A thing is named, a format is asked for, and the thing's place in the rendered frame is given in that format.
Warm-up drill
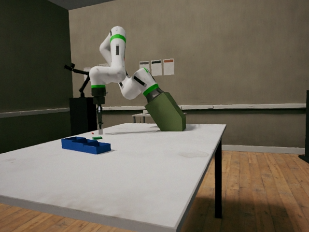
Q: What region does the blue three-compartment tray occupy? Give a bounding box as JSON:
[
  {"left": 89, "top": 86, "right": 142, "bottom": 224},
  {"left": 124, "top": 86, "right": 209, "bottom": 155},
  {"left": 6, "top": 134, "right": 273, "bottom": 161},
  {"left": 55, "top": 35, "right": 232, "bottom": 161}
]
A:
[{"left": 61, "top": 136, "right": 111, "bottom": 155}]

